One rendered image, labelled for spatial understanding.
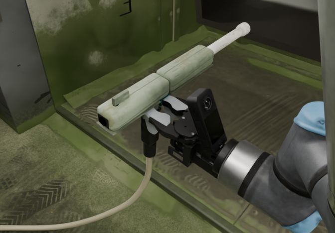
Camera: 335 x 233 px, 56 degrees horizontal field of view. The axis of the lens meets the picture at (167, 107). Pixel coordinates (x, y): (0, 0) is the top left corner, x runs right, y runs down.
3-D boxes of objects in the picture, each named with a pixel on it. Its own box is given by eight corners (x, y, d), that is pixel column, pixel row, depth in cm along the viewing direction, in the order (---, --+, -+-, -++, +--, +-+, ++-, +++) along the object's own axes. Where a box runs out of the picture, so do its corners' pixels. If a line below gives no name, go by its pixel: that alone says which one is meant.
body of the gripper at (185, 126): (163, 152, 64) (213, 187, 58) (166, 123, 58) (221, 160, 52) (186, 131, 68) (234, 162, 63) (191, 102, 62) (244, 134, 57)
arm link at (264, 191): (344, 179, 50) (316, 216, 56) (272, 138, 55) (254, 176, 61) (328, 216, 43) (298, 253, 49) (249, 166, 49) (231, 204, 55)
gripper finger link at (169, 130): (144, 127, 60) (184, 147, 57) (144, 121, 59) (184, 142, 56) (157, 112, 63) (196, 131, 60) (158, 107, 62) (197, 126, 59)
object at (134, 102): (118, 191, 66) (110, 112, 51) (103, 178, 68) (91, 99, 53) (238, 88, 95) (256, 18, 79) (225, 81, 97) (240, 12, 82)
